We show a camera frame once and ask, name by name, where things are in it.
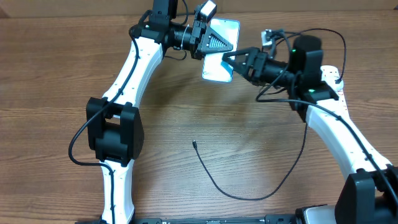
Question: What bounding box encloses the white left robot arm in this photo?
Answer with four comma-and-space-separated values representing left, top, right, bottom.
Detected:
86, 1, 240, 223

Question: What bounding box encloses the blue screen smartphone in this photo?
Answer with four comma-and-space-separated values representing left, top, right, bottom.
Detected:
202, 18, 240, 83

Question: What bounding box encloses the white charger plug adapter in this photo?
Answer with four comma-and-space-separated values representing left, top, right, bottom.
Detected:
322, 76, 344, 92

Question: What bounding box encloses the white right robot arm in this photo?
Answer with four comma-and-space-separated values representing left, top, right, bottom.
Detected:
222, 35, 397, 223

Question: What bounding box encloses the black charging cable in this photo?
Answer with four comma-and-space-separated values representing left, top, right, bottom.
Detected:
192, 28, 347, 202

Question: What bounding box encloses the white power strip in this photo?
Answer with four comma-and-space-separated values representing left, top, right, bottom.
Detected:
321, 65, 349, 118

